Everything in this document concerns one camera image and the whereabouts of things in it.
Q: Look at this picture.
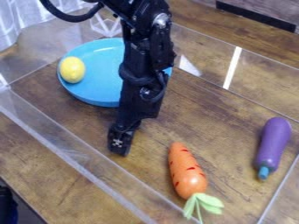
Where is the clear acrylic tray wall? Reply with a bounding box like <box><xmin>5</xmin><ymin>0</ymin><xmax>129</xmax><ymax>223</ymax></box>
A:
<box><xmin>0</xmin><ymin>88</ymin><xmax>200</xmax><ymax>224</ymax></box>

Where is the white lattice curtain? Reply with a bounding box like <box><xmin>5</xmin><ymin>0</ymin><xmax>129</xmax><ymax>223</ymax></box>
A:
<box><xmin>0</xmin><ymin>0</ymin><xmax>98</xmax><ymax>52</ymax></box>

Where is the orange toy carrot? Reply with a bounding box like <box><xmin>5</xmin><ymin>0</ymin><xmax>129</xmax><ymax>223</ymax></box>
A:
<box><xmin>168</xmin><ymin>142</ymin><xmax>224</xmax><ymax>222</ymax></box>

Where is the yellow toy lemon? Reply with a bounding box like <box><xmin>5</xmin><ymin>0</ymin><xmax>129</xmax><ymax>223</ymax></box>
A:
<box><xmin>60</xmin><ymin>56</ymin><xmax>85</xmax><ymax>84</ymax></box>

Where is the dark wooden bar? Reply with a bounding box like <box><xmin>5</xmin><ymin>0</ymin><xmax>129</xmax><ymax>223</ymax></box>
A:
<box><xmin>216</xmin><ymin>0</ymin><xmax>296</xmax><ymax>33</ymax></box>

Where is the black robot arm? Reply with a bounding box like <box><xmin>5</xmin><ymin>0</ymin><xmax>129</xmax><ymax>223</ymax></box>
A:
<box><xmin>82</xmin><ymin>0</ymin><xmax>174</xmax><ymax>156</ymax></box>

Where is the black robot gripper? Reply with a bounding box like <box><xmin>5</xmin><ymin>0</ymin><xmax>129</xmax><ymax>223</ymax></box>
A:
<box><xmin>106</xmin><ymin>80</ymin><xmax>166</xmax><ymax>157</ymax></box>

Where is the blue round plate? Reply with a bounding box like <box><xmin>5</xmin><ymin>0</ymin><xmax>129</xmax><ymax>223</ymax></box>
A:
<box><xmin>56</xmin><ymin>38</ymin><xmax>173</xmax><ymax>109</ymax></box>

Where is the purple toy eggplant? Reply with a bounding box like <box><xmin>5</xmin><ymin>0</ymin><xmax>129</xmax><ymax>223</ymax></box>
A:
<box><xmin>254</xmin><ymin>117</ymin><xmax>292</xmax><ymax>180</ymax></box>

